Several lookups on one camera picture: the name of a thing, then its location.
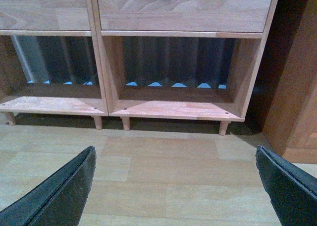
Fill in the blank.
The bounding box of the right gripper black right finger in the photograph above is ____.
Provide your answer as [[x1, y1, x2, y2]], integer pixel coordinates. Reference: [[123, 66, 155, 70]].
[[256, 146, 317, 226]]

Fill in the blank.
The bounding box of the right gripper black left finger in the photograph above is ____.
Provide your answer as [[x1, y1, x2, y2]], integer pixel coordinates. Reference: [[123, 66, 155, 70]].
[[0, 146, 96, 226]]

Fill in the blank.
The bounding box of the left wooden shelf unit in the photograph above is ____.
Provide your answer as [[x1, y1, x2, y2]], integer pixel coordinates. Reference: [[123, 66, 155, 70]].
[[0, 0, 108, 129]]

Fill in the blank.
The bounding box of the wooden shelf unit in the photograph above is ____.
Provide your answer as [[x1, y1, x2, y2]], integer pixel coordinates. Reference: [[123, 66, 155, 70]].
[[91, 0, 278, 135], [0, 0, 108, 129]]

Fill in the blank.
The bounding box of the right wooden shelf unit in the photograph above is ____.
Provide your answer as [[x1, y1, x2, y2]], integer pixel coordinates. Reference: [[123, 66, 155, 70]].
[[91, 0, 278, 135]]

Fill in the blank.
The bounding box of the brown wooden cabinet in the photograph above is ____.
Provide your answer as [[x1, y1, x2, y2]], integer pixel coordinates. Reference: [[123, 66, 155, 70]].
[[261, 0, 317, 165]]

